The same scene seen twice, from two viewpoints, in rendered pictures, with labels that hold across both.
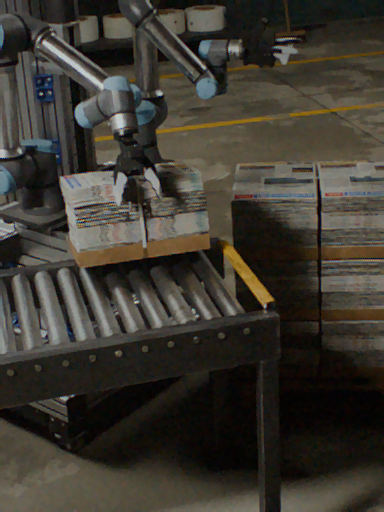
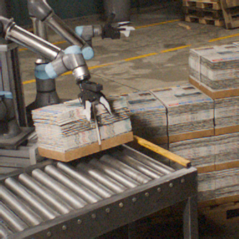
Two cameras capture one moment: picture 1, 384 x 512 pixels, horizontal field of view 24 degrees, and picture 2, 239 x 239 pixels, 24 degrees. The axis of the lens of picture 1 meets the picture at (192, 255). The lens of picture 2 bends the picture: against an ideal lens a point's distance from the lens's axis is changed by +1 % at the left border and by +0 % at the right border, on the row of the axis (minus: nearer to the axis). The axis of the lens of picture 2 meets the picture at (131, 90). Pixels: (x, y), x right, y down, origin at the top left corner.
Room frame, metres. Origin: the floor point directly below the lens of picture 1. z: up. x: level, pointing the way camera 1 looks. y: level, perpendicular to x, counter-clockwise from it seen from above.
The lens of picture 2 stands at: (0.00, 0.87, 1.90)
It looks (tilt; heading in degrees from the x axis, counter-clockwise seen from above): 17 degrees down; 339
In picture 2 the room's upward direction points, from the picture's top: 3 degrees counter-clockwise
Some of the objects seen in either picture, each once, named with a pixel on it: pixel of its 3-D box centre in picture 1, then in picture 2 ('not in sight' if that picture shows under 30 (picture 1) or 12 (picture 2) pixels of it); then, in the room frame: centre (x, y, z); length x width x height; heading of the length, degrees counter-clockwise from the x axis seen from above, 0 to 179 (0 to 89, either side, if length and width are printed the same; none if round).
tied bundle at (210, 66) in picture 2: not in sight; (221, 70); (2.93, -0.86, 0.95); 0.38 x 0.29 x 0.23; 174
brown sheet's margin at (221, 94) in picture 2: not in sight; (221, 83); (2.93, -0.86, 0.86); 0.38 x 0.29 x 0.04; 174
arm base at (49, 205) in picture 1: (42, 193); (4, 124); (2.86, 0.48, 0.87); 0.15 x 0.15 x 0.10
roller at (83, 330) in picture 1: (76, 308); (73, 186); (2.19, 0.32, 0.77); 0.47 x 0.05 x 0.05; 13
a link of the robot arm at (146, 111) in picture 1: (140, 122); (45, 76); (3.25, 0.16, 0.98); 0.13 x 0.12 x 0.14; 166
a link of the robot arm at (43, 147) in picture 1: (36, 160); (1, 104); (2.86, 0.49, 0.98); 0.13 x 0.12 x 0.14; 145
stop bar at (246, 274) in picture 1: (245, 271); (159, 149); (2.29, -0.14, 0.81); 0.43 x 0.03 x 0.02; 13
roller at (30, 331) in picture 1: (27, 316); (45, 195); (2.16, 0.45, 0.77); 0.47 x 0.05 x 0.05; 13
